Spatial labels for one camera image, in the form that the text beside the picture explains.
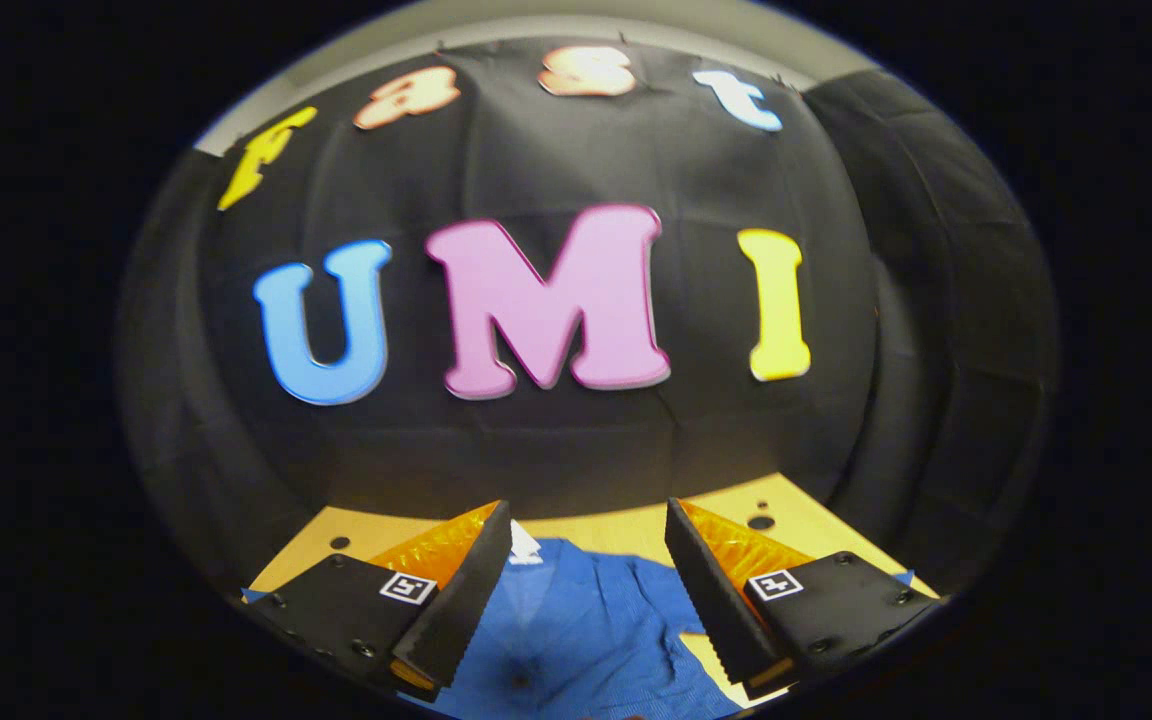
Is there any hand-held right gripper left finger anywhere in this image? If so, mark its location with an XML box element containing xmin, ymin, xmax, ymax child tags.
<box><xmin>241</xmin><ymin>499</ymin><xmax>515</xmax><ymax>703</ymax></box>

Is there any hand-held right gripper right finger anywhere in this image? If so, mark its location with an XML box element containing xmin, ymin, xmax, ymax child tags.
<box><xmin>664</xmin><ymin>496</ymin><xmax>942</xmax><ymax>701</ymax></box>

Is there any blue corduroy shirt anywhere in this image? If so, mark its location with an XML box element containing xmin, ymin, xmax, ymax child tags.
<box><xmin>239</xmin><ymin>535</ymin><xmax>922</xmax><ymax>720</ymax></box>

